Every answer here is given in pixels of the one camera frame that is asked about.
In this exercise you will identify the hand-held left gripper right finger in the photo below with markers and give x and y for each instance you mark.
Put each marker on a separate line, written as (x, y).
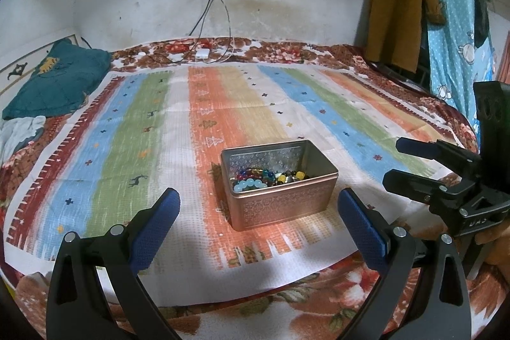
(360, 228)

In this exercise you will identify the blue dotted printed cloth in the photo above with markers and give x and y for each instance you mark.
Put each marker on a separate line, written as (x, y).
(454, 45)

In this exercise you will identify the printed pale mat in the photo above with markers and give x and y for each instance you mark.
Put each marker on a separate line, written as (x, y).
(24, 57)

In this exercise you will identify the dark green hanging garment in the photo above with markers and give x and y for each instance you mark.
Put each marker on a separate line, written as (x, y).
(480, 13)

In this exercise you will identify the copper tin box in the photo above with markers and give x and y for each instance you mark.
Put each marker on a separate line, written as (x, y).
(279, 204)

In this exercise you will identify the teal pillow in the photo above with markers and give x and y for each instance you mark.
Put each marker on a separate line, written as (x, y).
(59, 77)

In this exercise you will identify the white crumpled cloth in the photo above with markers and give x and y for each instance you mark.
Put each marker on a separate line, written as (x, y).
(20, 133)

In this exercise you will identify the white charger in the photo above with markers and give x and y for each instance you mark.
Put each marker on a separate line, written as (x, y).
(202, 54)

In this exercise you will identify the striped blanket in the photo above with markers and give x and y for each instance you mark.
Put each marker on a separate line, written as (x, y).
(151, 133)

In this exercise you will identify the brown hanging garment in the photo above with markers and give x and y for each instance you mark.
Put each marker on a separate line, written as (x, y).
(398, 13)

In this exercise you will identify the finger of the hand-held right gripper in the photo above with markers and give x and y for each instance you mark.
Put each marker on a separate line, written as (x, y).
(422, 149)
(410, 182)

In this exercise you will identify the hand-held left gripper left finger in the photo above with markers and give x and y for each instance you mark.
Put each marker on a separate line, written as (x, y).
(159, 220)

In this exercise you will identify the person's right hand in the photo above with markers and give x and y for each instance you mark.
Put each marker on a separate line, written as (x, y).
(496, 238)

